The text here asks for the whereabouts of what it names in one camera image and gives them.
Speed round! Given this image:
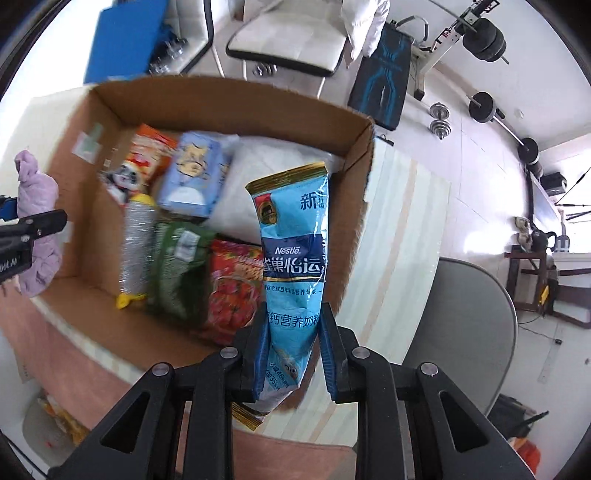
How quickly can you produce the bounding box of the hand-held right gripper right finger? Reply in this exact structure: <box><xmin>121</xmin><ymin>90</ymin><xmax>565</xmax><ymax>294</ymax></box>
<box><xmin>318</xmin><ymin>302</ymin><xmax>539</xmax><ymax>480</ymax></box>

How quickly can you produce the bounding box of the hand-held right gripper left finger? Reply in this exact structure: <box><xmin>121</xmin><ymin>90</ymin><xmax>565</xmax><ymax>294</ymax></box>
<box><xmin>48</xmin><ymin>323</ymin><xmax>271</xmax><ymax>480</ymax></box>

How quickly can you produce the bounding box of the purple cloth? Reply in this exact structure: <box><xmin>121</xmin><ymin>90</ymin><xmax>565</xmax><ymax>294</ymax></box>
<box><xmin>14</xmin><ymin>150</ymin><xmax>63</xmax><ymax>298</ymax></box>

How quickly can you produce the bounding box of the cardboard box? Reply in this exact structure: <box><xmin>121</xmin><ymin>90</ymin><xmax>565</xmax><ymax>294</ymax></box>
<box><xmin>32</xmin><ymin>76</ymin><xmax>376</xmax><ymax>352</ymax></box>

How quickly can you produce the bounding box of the silver scrubber pack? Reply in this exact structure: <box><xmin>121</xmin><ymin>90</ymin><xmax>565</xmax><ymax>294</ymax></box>
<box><xmin>115</xmin><ymin>194</ymin><xmax>160</xmax><ymax>309</ymax></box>

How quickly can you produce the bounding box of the blue milk powder packet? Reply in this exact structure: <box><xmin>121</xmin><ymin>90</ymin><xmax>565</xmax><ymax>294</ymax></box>
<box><xmin>231</xmin><ymin>161</ymin><xmax>331</xmax><ymax>432</ymax></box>

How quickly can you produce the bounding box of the green snack packet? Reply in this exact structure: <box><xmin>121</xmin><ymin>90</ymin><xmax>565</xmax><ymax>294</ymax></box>
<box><xmin>147</xmin><ymin>222</ymin><xmax>217</xmax><ymax>326</ymax></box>

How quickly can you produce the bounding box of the red panda snack packet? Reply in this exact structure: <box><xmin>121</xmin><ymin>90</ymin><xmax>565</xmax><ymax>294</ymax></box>
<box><xmin>102</xmin><ymin>124</ymin><xmax>178</xmax><ymax>204</ymax></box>

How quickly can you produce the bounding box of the blue cat print packet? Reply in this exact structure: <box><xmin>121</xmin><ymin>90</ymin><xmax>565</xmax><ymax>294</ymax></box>
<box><xmin>157</xmin><ymin>131</ymin><xmax>234</xmax><ymax>217</ymax></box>

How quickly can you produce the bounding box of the white soft bag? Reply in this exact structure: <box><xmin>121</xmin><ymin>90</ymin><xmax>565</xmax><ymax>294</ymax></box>
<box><xmin>205</xmin><ymin>136</ymin><xmax>347</xmax><ymax>245</ymax></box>

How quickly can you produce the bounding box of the grey office chair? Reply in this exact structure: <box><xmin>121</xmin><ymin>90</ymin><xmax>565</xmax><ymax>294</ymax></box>
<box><xmin>394</xmin><ymin>257</ymin><xmax>519</xmax><ymax>416</ymax></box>

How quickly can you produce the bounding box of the colourful plastic bag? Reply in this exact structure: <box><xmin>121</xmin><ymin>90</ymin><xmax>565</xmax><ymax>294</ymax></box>
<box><xmin>37</xmin><ymin>392</ymin><xmax>93</xmax><ymax>446</ymax></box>

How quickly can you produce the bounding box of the blue board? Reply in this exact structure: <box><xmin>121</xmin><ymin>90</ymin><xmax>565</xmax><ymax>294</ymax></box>
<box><xmin>84</xmin><ymin>0</ymin><xmax>168</xmax><ymax>84</ymax></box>

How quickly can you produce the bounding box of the dark wooden chair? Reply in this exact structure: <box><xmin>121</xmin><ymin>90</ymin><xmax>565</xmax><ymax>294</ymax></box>
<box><xmin>503</xmin><ymin>244</ymin><xmax>561</xmax><ymax>319</ymax></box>

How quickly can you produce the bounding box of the white padded chair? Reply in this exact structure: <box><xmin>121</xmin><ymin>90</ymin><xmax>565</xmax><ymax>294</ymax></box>
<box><xmin>225</xmin><ymin>0</ymin><xmax>352</xmax><ymax>97</ymax></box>
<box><xmin>148</xmin><ymin>0</ymin><xmax>227</xmax><ymax>79</ymax></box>

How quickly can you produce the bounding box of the black blue bench pad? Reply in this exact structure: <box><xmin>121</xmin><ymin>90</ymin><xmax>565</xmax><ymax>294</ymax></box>
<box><xmin>347</xmin><ymin>21</ymin><xmax>413</xmax><ymax>132</ymax></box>

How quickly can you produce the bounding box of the black floor barbell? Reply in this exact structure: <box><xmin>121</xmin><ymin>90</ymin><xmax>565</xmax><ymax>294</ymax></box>
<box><xmin>467</xmin><ymin>91</ymin><xmax>541</xmax><ymax>164</ymax></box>

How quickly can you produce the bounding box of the white weight rack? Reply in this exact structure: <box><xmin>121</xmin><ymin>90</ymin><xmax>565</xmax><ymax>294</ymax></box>
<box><xmin>397</xmin><ymin>0</ymin><xmax>502</xmax><ymax>100</ymax></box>

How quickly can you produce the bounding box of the white puffer jacket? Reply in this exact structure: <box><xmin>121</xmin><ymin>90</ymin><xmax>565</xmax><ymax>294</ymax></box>
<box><xmin>339</xmin><ymin>0</ymin><xmax>391</xmax><ymax>58</ymax></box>

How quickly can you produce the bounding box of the black racked barbell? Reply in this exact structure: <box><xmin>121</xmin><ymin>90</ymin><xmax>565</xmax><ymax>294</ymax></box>
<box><xmin>462</xmin><ymin>18</ymin><xmax>511</xmax><ymax>65</ymax></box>

